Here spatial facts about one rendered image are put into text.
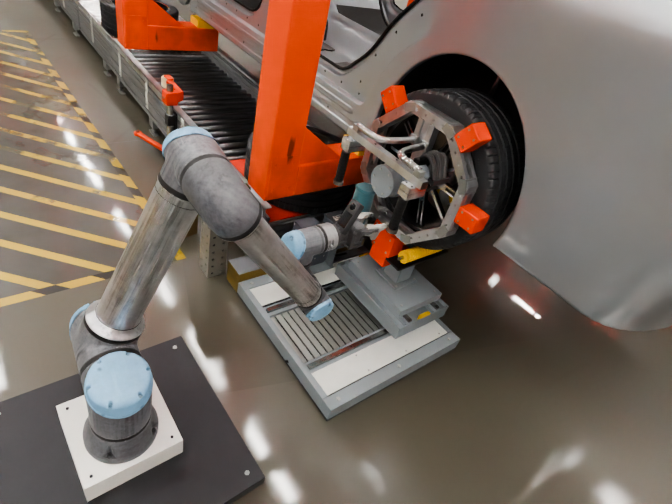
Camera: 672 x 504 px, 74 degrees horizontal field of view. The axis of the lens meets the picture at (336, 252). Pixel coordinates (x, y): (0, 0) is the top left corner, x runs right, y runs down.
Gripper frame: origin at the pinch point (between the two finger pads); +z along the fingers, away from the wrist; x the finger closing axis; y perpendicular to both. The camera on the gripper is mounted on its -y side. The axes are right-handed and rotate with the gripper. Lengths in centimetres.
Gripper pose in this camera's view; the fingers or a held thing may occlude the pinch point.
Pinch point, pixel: (378, 218)
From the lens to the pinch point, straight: 156.8
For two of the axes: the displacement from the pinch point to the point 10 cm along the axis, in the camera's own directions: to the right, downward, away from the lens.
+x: 5.8, 6.0, -5.5
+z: 7.9, -2.3, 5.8
